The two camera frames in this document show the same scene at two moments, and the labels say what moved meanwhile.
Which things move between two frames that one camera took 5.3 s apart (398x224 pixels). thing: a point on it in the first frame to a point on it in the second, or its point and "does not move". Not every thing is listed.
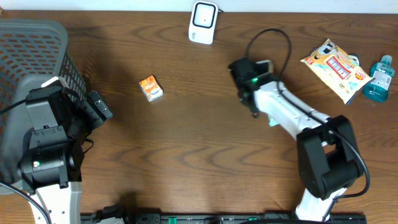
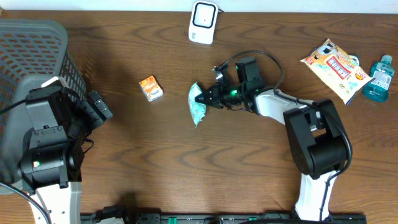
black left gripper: x=86 y=109 does not move
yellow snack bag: x=341 y=74 does not move
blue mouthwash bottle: x=382 y=73 does not move
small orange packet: x=152 y=88 does not move
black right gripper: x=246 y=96 to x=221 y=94
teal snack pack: x=273 y=122 to x=197 y=109
